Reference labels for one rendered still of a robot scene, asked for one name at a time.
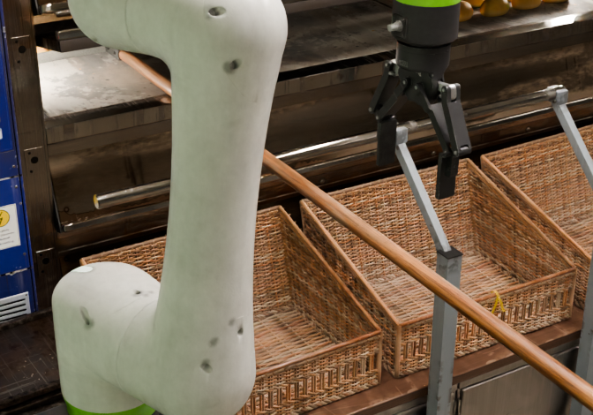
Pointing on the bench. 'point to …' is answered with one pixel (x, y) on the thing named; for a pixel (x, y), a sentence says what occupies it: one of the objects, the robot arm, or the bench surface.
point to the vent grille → (14, 306)
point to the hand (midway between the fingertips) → (414, 172)
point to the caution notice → (9, 227)
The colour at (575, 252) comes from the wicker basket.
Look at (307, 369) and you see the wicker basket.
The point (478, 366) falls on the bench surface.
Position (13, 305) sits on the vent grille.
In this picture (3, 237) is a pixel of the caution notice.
